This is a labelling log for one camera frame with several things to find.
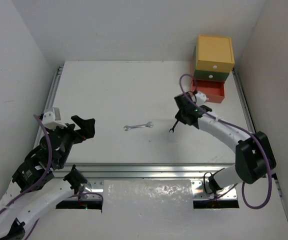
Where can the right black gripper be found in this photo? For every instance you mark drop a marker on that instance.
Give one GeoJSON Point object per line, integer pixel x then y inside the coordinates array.
{"type": "Point", "coordinates": [179, 116]}

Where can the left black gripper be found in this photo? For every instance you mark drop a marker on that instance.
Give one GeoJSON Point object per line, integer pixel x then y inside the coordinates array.
{"type": "Point", "coordinates": [75, 133]}

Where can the diagonal silver wrench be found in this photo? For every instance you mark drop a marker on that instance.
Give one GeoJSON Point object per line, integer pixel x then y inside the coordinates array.
{"type": "Point", "coordinates": [171, 130]}

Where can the red drawer box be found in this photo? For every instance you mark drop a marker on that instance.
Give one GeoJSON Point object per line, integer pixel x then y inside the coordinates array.
{"type": "Point", "coordinates": [214, 90]}

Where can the green drawer box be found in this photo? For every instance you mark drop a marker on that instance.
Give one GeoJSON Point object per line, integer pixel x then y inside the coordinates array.
{"type": "Point", "coordinates": [206, 75]}

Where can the horizontal silver wrench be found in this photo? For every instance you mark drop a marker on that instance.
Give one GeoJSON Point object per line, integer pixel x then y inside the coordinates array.
{"type": "Point", "coordinates": [146, 125]}

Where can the yellow drawer box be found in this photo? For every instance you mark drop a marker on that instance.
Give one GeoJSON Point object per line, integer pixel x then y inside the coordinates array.
{"type": "Point", "coordinates": [214, 54]}

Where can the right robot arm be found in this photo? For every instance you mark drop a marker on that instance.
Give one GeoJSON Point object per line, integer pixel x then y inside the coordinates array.
{"type": "Point", "coordinates": [249, 163]}

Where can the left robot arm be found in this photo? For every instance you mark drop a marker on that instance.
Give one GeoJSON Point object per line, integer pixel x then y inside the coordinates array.
{"type": "Point", "coordinates": [19, 214]}

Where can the white foam sheet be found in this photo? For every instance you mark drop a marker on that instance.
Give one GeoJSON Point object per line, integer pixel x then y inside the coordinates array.
{"type": "Point", "coordinates": [147, 195]}

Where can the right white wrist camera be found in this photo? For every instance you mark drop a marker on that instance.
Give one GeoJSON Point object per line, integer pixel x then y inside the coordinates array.
{"type": "Point", "coordinates": [199, 98]}

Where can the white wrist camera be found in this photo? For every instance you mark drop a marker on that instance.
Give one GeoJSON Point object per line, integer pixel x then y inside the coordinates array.
{"type": "Point", "coordinates": [51, 119]}
{"type": "Point", "coordinates": [199, 98]}

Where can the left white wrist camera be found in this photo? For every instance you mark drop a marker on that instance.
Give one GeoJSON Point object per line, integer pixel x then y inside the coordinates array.
{"type": "Point", "coordinates": [51, 119]}

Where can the aluminium front rail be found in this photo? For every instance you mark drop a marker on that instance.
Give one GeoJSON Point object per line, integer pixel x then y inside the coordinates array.
{"type": "Point", "coordinates": [196, 173]}

